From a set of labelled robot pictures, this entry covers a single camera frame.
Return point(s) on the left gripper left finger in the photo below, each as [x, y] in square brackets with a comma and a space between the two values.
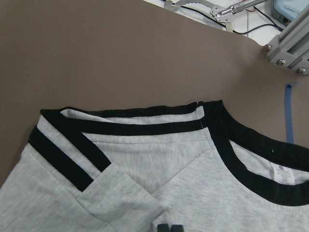
[163, 228]

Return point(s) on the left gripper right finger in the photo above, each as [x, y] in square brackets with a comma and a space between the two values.
[177, 228]

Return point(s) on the grey cartoon print t-shirt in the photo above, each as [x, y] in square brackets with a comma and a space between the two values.
[131, 170]

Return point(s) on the aluminium frame post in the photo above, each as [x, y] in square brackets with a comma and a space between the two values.
[290, 48]

